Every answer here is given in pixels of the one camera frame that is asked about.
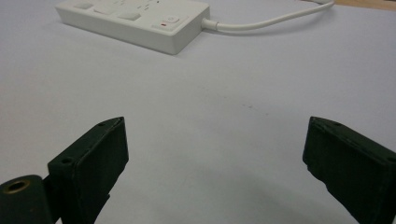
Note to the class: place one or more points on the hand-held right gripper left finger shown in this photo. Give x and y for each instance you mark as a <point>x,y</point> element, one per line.
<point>90,174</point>

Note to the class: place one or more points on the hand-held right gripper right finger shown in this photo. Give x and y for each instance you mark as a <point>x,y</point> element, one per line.
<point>351,174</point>

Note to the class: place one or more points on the white power strip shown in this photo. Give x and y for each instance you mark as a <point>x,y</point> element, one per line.
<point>137,21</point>

